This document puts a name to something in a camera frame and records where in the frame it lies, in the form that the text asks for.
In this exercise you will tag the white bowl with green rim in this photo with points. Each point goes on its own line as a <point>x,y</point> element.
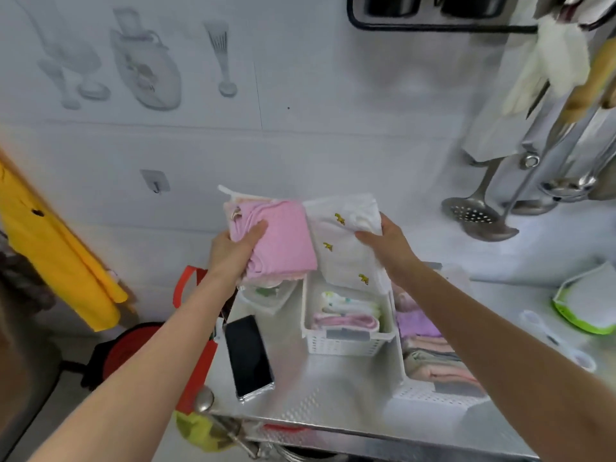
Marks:
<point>592,303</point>

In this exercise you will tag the white banana print cloth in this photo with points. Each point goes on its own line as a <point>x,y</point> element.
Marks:
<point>337,264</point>

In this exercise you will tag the yellow cloth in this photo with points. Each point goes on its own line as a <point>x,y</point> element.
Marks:
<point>48,254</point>

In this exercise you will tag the peach towel with white trim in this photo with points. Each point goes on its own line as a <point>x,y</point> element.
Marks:
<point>230,206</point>

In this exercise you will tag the round steel knob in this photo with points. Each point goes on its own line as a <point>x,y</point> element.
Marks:
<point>204,399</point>

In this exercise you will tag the wide steel spatula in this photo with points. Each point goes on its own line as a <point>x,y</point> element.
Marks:
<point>606,187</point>

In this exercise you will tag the person's right hand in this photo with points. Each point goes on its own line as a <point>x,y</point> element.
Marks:
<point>392,250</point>

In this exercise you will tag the white rubber glove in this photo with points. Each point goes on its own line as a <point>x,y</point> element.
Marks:
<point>558,52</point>

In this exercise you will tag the pink muslin cloth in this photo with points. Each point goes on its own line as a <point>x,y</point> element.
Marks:
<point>284,235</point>

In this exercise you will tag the red and black round appliance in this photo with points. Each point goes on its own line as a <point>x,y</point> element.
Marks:
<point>130,351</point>

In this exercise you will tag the yellow-green plastic bag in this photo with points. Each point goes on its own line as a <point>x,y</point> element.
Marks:
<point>197,430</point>

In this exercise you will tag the slim steel ladle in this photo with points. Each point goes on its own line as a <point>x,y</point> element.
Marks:
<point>529,206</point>

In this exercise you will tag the black cup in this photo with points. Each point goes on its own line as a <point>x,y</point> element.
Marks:
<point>471,4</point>
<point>392,4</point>

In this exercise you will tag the red tote bag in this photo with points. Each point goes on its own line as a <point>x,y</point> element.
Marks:
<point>202,370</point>

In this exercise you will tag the grey floral garment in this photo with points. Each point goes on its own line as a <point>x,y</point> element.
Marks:
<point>19,279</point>

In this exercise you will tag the person's left forearm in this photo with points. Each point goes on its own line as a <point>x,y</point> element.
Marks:
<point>135,380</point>

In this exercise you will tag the steel skimmer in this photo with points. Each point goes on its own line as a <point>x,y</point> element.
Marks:
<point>469,211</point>

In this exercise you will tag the clear adhesive wall hook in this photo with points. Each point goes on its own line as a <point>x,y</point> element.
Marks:
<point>154,180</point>

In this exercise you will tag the clear food container white lid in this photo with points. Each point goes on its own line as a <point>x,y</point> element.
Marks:
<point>269,305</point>

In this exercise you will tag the person's right forearm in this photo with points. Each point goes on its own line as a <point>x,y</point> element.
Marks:
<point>505,360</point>

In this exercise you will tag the white basket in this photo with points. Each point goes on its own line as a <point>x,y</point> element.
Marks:
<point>337,346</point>
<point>418,396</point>

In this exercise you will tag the black smartphone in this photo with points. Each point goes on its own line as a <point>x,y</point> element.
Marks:
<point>248,356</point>

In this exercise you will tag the person's left hand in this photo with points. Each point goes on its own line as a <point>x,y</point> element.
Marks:
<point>231,254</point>

